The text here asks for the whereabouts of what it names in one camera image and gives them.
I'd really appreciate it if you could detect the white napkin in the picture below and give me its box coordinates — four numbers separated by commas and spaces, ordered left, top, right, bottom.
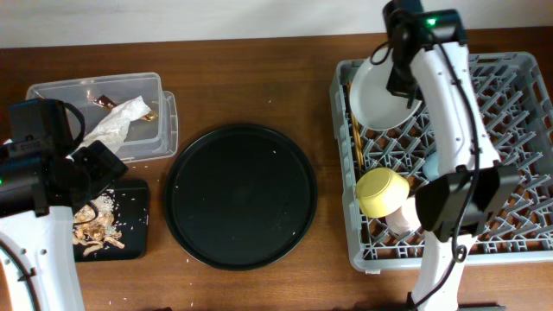
79, 96, 151, 154

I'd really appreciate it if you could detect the gold snack wrapper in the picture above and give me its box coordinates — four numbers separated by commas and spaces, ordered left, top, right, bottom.
93, 95, 159, 122

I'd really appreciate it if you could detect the peanut shells and rice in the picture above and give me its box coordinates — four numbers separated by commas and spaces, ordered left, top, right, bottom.
73, 192, 126, 258

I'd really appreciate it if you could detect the grey plate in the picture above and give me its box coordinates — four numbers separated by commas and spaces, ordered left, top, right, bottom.
349, 59, 422, 131

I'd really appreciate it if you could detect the wooden chopstick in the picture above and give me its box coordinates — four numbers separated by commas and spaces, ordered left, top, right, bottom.
346, 82, 365, 175
352, 115, 365, 172

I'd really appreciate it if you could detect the blue plastic cup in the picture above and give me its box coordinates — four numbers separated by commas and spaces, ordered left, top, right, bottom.
422, 152, 440, 181

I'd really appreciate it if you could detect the yellow plastic bowl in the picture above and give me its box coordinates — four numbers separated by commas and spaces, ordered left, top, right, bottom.
355, 168, 410, 219

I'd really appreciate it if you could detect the pink plastic cup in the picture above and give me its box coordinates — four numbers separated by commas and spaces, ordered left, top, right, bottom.
385, 196, 421, 235

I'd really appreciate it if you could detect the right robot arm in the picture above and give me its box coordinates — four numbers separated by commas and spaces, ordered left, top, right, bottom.
383, 1, 519, 310

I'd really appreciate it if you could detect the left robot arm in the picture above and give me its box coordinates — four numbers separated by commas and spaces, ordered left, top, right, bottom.
1, 98, 128, 310

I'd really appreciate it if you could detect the clear plastic waste bin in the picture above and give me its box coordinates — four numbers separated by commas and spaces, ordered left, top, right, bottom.
26, 73, 178, 162

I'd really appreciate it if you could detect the grey dishwasher rack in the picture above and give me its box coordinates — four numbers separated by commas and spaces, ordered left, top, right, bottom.
329, 52, 552, 274

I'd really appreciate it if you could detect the black rectangular tray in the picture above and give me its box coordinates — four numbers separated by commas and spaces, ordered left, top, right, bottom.
73, 180, 149, 262

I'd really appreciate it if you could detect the round black serving tray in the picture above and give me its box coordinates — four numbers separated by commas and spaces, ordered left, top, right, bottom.
163, 124, 318, 271

